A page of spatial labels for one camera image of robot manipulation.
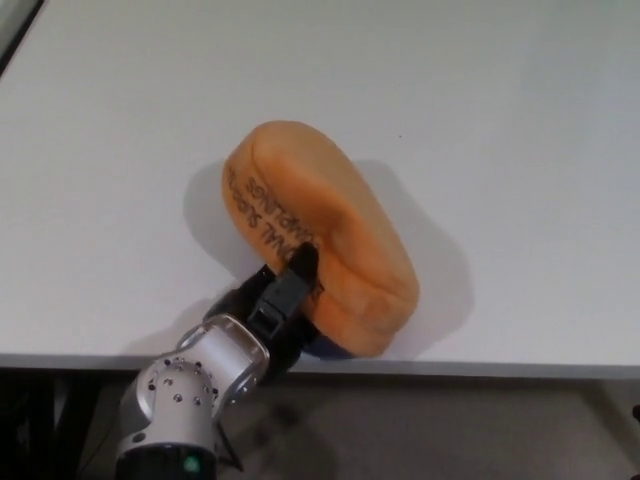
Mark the dark table leg frame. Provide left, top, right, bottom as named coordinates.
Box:
left=0, top=372, right=109, bottom=480

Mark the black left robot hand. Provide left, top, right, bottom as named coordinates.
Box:
left=201, top=242, right=352, bottom=386

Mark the orange plush round plate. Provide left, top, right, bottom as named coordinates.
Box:
left=220, top=119, right=422, bottom=359

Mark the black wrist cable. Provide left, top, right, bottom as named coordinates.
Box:
left=214, top=422, right=246, bottom=472

